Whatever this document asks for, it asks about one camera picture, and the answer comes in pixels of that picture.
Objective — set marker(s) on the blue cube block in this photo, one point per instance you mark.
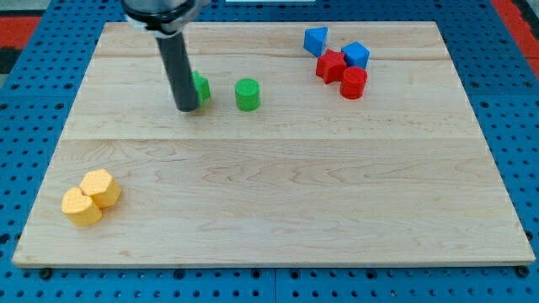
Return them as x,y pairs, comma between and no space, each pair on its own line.
355,54

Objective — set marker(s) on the green cylinder block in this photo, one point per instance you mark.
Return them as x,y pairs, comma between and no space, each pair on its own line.
247,94

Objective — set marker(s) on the yellow hexagon block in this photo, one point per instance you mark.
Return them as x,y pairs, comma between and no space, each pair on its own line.
101,186

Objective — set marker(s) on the yellow heart block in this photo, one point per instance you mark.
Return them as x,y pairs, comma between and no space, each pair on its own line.
79,208

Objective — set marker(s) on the green star block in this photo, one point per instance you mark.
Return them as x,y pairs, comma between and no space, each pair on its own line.
202,87

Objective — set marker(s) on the red star block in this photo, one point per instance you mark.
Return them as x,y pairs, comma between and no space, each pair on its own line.
331,66

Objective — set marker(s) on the red cylinder block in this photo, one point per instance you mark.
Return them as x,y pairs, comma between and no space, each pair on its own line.
353,82

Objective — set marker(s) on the blue triangle block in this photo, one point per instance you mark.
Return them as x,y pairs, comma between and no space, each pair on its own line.
314,40

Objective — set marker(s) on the wooden board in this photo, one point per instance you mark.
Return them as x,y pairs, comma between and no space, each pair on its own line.
401,177

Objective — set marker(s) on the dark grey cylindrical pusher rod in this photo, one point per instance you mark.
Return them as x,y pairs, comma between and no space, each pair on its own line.
176,63

